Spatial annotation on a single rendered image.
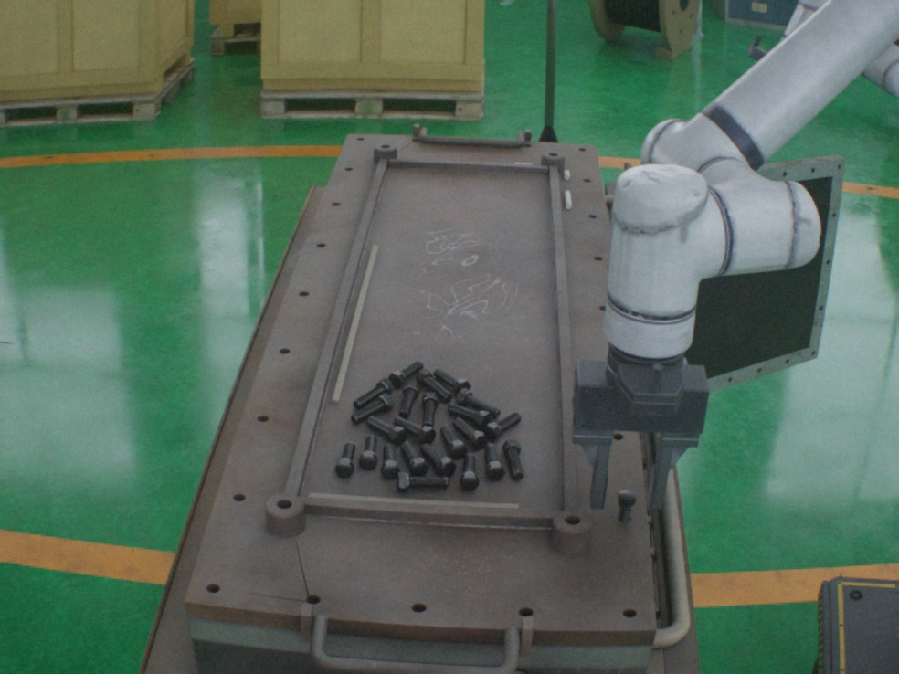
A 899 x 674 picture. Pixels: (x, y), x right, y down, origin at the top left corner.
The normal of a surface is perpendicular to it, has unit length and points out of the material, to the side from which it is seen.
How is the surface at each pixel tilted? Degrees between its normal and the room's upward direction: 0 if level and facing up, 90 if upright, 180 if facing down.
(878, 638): 0
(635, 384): 0
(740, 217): 47
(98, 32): 90
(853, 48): 82
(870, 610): 0
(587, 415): 90
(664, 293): 90
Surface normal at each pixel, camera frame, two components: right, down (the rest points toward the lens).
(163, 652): 0.02, -0.86
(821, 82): 0.20, 0.37
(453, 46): -0.04, 0.50
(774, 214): 0.25, -0.18
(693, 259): 0.32, 0.53
